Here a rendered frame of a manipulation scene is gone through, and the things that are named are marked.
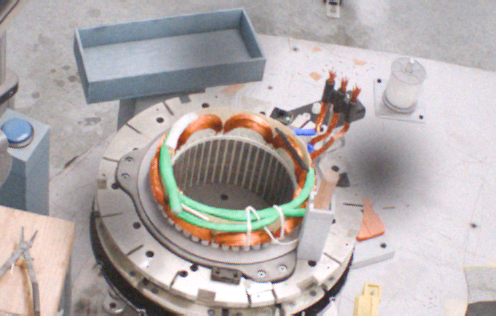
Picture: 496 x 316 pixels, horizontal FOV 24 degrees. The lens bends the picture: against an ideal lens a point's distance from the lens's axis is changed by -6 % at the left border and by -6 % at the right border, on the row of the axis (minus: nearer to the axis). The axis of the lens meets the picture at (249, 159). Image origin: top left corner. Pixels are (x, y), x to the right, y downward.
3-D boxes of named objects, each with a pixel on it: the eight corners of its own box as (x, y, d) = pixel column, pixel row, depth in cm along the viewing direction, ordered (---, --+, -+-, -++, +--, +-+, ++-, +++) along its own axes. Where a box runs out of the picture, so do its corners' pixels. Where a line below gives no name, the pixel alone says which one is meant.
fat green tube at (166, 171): (180, 221, 137) (181, 210, 136) (145, 214, 137) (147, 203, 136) (200, 125, 147) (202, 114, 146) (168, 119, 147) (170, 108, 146)
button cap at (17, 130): (36, 128, 157) (36, 123, 157) (22, 148, 155) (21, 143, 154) (11, 117, 158) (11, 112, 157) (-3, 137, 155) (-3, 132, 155)
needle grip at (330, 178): (327, 215, 137) (340, 180, 133) (312, 216, 137) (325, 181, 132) (323, 204, 138) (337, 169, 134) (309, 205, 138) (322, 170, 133)
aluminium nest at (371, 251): (392, 257, 184) (396, 248, 182) (341, 273, 181) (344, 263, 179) (360, 199, 191) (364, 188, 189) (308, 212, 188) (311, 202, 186)
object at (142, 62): (219, 139, 195) (244, 6, 173) (239, 193, 188) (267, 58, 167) (67, 161, 188) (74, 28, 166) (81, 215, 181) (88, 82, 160)
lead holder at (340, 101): (352, 124, 144) (358, 105, 141) (318, 117, 144) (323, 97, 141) (355, 102, 146) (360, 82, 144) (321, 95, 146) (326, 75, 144)
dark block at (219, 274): (211, 270, 139) (213, 263, 138) (241, 276, 139) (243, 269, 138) (210, 279, 138) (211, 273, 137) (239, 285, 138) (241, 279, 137)
